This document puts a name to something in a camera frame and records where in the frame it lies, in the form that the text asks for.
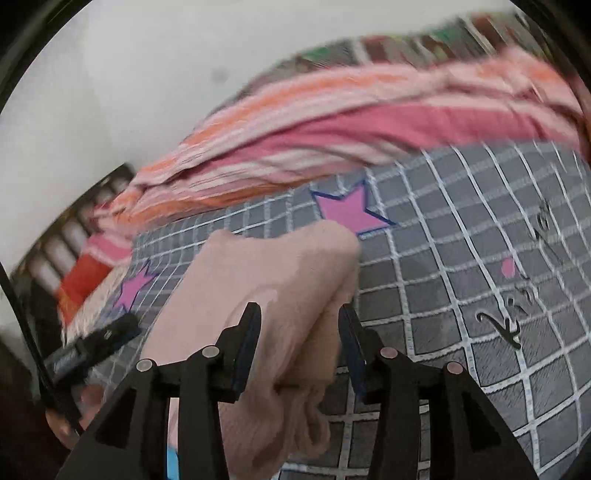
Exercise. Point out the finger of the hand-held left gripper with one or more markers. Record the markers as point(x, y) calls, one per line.
point(97, 344)

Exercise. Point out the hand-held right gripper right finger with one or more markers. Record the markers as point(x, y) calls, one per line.
point(353, 350)

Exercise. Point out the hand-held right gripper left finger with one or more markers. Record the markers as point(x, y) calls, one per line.
point(244, 364)

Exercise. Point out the pale pink knit sweater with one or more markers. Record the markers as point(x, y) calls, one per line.
point(286, 286)

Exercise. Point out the person's left hand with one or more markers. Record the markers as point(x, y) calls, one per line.
point(90, 401)

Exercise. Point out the red cloth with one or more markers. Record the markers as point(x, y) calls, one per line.
point(83, 281)

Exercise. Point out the grey checked bed sheet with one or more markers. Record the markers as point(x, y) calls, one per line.
point(461, 258)

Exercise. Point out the pink orange striped quilt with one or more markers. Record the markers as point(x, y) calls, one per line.
point(369, 124)

